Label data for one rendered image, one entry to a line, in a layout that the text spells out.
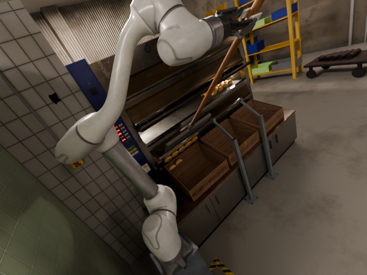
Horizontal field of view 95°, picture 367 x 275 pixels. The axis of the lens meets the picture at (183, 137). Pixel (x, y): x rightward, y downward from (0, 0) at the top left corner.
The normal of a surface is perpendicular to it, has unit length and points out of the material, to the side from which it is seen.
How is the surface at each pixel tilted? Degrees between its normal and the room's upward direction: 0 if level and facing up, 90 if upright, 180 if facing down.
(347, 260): 0
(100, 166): 90
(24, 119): 90
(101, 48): 90
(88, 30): 90
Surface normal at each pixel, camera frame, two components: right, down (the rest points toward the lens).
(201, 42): 0.64, 0.33
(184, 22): 0.15, -0.29
